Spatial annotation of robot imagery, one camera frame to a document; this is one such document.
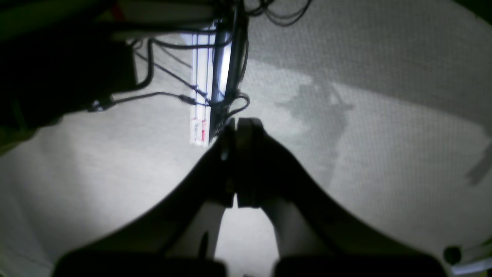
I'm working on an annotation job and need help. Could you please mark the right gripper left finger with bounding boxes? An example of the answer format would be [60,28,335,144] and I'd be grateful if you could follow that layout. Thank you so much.
[52,119,235,277]

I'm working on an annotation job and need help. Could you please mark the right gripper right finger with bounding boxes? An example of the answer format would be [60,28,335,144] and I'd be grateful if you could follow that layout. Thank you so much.
[235,118,446,277]

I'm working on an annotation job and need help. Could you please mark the black box behind table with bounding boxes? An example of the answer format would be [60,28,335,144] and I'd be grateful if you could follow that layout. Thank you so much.
[0,0,137,129]

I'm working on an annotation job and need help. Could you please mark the aluminium profile post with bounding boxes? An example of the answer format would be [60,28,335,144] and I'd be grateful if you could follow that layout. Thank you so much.
[190,22,237,147]

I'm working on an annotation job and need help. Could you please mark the tangled black cables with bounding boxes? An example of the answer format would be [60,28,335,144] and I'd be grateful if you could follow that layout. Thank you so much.
[86,0,314,135]

